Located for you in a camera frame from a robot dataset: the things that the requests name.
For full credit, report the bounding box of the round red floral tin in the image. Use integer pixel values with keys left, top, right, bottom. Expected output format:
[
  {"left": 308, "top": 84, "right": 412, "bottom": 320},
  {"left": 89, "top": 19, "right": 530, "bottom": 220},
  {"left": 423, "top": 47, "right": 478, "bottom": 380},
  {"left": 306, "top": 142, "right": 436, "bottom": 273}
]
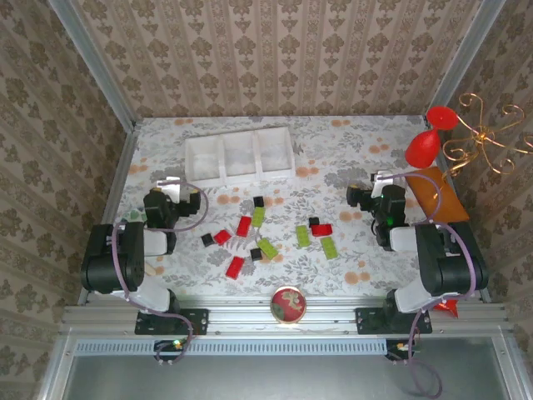
[{"left": 270, "top": 286, "right": 307, "bottom": 325}]

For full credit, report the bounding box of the aluminium side rail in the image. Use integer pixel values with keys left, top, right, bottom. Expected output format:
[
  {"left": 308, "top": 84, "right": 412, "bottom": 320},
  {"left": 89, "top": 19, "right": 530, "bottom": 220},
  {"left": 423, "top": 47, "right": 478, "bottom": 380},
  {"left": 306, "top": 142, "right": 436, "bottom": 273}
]
[
  {"left": 422, "top": 114, "right": 493, "bottom": 304},
  {"left": 77, "top": 122, "right": 141, "bottom": 305}
]

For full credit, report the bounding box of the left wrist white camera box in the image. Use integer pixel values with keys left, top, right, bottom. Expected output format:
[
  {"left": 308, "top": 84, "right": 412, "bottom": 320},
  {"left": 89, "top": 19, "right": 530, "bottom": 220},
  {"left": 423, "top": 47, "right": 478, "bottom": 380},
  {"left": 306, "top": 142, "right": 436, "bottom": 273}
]
[{"left": 156, "top": 177, "right": 182, "bottom": 205}]

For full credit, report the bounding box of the grey slotted cable duct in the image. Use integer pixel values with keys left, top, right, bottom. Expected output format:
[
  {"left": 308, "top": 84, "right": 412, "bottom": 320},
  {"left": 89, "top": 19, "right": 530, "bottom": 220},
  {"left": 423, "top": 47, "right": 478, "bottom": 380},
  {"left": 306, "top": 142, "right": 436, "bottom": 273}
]
[{"left": 74, "top": 337, "right": 391, "bottom": 358}]

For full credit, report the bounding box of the aluminium frame post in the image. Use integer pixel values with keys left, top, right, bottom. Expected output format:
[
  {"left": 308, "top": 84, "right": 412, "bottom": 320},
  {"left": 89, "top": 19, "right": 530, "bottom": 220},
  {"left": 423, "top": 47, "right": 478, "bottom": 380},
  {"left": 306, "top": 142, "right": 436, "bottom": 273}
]
[
  {"left": 47, "top": 0, "right": 138, "bottom": 130},
  {"left": 431, "top": 0, "right": 507, "bottom": 120}
]

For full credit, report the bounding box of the white three-compartment container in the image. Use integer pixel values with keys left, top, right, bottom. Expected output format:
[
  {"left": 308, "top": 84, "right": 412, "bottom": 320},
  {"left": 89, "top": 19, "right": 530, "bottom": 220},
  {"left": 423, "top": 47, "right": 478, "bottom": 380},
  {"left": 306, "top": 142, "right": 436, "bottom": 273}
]
[{"left": 184, "top": 126, "right": 297, "bottom": 185}]

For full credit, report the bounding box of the gold wire ornament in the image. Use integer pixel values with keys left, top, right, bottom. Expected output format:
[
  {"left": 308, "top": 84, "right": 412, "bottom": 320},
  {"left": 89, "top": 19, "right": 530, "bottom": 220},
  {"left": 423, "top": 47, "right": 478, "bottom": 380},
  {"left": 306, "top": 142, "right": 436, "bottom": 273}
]
[{"left": 432, "top": 92, "right": 533, "bottom": 200}]

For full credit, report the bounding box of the red foil packet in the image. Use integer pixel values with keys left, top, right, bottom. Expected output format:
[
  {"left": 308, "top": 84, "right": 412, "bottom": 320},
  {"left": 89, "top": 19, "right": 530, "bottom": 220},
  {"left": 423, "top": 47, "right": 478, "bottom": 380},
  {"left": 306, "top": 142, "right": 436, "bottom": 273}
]
[{"left": 432, "top": 299, "right": 459, "bottom": 320}]

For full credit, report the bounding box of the small black controller board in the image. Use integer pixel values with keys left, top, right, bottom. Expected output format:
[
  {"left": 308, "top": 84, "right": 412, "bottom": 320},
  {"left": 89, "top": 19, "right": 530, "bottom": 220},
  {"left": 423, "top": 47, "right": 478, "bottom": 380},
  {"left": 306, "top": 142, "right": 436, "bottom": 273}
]
[
  {"left": 154, "top": 339, "right": 187, "bottom": 363},
  {"left": 386, "top": 339, "right": 416, "bottom": 362}
]

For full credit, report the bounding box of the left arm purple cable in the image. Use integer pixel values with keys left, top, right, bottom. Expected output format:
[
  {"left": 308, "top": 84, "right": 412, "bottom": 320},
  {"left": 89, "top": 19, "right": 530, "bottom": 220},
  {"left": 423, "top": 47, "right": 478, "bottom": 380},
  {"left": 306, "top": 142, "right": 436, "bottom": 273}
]
[{"left": 108, "top": 177, "right": 209, "bottom": 367}]

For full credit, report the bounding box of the aluminium front rail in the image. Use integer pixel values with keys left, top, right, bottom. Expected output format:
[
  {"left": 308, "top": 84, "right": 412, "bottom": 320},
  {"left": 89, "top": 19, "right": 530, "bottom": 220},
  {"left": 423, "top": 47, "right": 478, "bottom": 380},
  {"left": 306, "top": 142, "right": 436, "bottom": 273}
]
[{"left": 62, "top": 302, "right": 516, "bottom": 337}]

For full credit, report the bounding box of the red plastic goblet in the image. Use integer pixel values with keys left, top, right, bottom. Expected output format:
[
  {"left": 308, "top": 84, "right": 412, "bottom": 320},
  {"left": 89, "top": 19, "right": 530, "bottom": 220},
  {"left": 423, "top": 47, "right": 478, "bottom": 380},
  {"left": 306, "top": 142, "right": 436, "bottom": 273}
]
[{"left": 404, "top": 106, "right": 459, "bottom": 170}]

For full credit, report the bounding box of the floral tablecloth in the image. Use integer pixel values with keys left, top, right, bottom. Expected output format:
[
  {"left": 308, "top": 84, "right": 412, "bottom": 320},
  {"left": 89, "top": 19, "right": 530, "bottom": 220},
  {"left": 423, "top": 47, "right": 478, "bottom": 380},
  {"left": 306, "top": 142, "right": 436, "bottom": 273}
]
[{"left": 97, "top": 115, "right": 478, "bottom": 299}]

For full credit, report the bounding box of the grey metal base panel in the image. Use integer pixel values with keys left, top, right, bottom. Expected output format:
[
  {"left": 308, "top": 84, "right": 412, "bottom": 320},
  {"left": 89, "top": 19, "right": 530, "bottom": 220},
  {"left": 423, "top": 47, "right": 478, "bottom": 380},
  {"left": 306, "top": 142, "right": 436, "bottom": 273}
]
[{"left": 39, "top": 335, "right": 526, "bottom": 400}]

